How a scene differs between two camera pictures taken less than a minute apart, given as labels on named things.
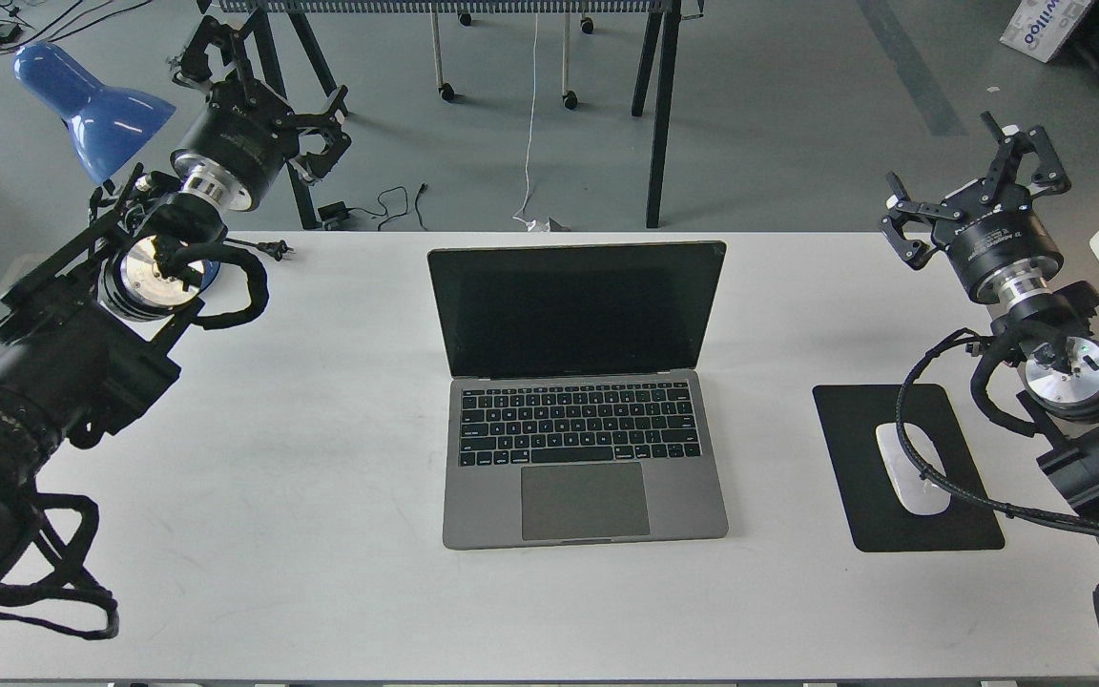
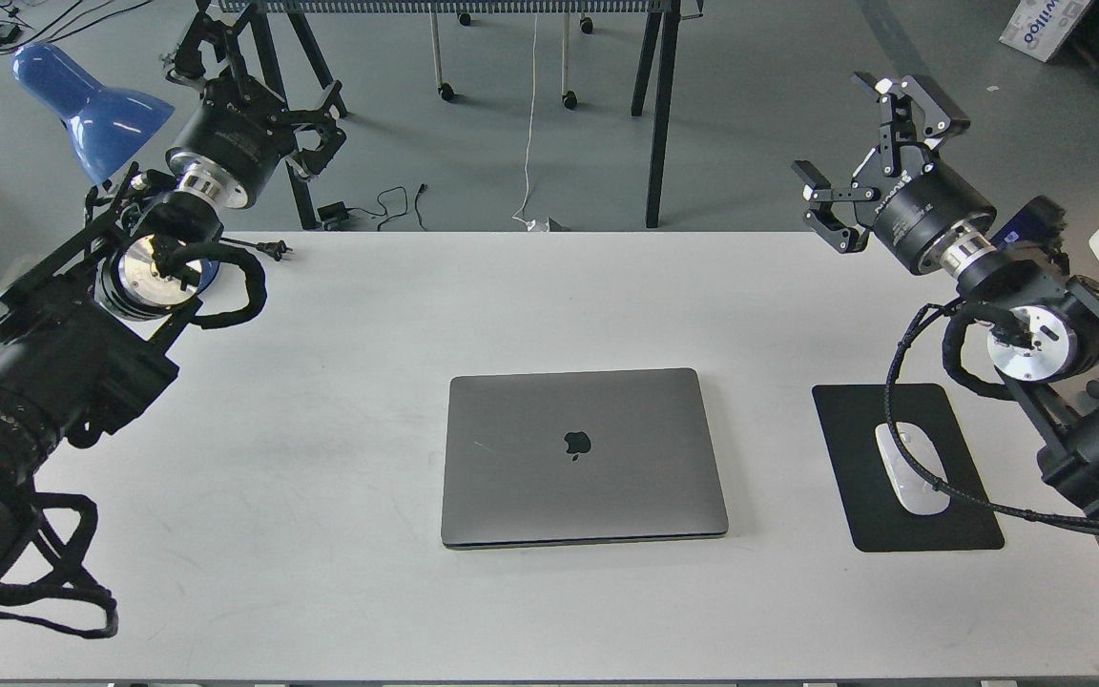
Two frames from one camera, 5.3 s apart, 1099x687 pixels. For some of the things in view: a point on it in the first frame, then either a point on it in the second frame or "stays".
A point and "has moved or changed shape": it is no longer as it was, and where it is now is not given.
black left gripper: [237, 152] stays
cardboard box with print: [1041, 29] stays
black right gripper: [999, 244] -> [922, 208]
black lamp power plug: [277, 248] stays
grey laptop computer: [581, 409] has moved or changed shape
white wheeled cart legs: [446, 92] stays
